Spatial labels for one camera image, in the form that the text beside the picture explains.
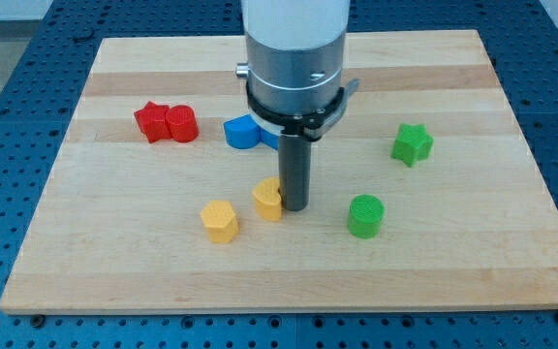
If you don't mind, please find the yellow hexagon block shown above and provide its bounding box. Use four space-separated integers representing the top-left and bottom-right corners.
200 200 239 243

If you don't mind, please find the blue perforated table plate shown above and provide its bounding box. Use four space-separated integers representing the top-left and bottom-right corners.
0 0 558 348

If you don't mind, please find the blue half-round block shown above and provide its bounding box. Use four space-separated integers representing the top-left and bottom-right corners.
223 114 261 149

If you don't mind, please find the green circle block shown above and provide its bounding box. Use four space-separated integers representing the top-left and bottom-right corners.
347 194 385 239

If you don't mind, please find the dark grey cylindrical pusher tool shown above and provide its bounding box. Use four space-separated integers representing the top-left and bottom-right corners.
278 135 311 211

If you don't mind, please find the yellow heart block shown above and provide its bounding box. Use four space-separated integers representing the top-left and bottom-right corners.
252 177 283 222

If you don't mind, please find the wooden board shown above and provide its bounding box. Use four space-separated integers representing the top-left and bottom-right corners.
0 30 558 315

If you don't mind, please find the blue block behind tool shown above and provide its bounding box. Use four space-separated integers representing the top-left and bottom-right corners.
260 128 279 150

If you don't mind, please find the black clamp ring with lever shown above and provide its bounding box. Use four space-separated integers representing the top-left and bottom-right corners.
245 78 360 143

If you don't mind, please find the red star block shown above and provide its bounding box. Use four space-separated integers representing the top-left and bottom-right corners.
134 101 171 143

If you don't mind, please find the green star block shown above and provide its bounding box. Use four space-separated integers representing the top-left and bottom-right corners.
391 123 434 168

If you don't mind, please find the red circle block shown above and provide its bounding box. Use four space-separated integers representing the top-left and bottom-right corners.
166 105 199 143

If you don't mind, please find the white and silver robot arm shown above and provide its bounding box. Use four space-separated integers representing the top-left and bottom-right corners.
241 0 350 114

